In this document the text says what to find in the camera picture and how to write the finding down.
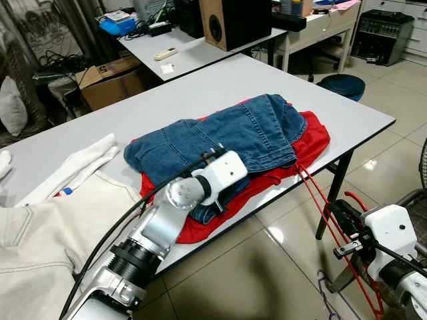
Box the small white table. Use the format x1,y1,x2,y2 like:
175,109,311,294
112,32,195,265
119,25,289,83

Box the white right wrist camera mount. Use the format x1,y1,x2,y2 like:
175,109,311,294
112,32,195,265
364,204,418,262

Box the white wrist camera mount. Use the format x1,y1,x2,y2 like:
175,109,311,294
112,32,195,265
364,204,418,262
193,150,250,202

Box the blue device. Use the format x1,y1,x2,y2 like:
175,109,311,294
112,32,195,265
98,10,138,36

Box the white garment blue red mark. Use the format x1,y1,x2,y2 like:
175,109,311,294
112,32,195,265
13,132,121,207

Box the beige desk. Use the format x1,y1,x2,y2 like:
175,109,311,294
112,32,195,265
272,0,362,73

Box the red shirt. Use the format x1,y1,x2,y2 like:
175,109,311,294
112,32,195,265
139,100,332,245

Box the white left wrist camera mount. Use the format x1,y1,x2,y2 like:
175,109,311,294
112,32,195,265
193,150,250,202

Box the black wire fan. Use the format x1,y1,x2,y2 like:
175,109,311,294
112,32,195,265
417,137,427,194

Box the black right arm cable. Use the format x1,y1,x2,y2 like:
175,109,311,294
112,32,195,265
367,240,427,277

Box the round container blue lid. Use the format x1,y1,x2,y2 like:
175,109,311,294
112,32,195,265
318,73,366,103

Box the red plastic hanger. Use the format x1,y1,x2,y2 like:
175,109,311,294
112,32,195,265
294,163,386,318

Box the black power adapter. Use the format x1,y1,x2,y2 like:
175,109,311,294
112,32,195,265
147,20,176,37

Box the white remote control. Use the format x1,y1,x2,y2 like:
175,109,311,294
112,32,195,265
153,46,179,61

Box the large white table black legs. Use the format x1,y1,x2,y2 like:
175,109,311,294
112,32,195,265
0,53,396,277

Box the white jacket grey lining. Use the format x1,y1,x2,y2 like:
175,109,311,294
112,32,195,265
0,170,145,320

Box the wooden speaker black front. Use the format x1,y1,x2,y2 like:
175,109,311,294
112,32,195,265
199,0,273,53

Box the black audio mixer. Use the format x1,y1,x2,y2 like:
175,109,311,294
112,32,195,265
350,9,416,67

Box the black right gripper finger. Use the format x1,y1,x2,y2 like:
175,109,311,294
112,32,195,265
333,241,366,260
325,198,352,228

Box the blue jeans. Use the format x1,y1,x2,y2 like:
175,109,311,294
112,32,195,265
123,93,308,225

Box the patterned grey curtain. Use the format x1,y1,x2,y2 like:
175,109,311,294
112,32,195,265
0,0,101,67

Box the grey pillow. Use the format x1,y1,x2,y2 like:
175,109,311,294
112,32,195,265
0,77,29,137

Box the brown cardboard box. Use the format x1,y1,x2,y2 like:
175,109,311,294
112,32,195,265
75,57,145,111

